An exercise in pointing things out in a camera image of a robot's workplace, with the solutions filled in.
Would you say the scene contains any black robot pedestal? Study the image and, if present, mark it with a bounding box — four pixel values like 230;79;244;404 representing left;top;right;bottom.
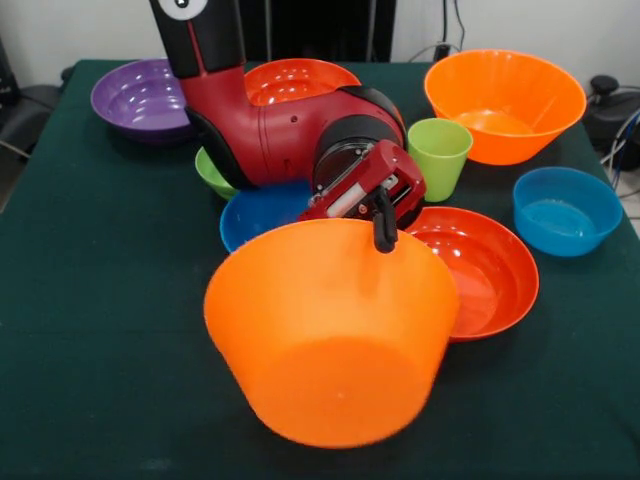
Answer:
239;0;396;64

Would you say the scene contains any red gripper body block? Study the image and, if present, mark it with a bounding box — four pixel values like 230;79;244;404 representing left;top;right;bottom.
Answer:
297;138;428;234

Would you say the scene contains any green plastic bowl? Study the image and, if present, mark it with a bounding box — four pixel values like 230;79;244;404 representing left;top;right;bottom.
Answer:
194;147;239;201

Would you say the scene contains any large orange plastic bowl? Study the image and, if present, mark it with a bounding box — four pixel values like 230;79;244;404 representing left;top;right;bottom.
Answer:
203;217;460;450
423;48;588;167

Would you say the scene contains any red plastic bowl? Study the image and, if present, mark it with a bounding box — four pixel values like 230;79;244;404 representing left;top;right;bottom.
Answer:
243;58;362;107
404;206;540;343

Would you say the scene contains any cable tangle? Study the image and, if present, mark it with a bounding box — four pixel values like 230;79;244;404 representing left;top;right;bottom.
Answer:
599;109;640;201

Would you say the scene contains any dark green tablecloth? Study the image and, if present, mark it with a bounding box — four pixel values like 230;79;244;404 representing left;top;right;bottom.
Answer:
0;58;640;480

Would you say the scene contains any green plastic cup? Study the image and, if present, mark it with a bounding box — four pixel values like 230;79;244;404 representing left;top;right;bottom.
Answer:
406;117;474;204

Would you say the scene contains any wall cable with plug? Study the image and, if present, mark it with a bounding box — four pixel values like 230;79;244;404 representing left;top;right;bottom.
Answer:
407;0;469;64

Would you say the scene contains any purple plastic bowl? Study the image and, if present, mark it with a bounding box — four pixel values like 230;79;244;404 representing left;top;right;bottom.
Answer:
90;58;194;147

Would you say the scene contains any medium blue plastic bowl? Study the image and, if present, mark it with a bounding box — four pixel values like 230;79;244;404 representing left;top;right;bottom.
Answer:
219;182;316;254

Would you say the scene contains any small blue plastic bowl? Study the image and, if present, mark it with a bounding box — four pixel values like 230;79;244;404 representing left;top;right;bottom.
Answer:
512;166;624;258

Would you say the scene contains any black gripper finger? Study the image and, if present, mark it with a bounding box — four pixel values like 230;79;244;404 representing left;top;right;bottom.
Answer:
370;187;400;255

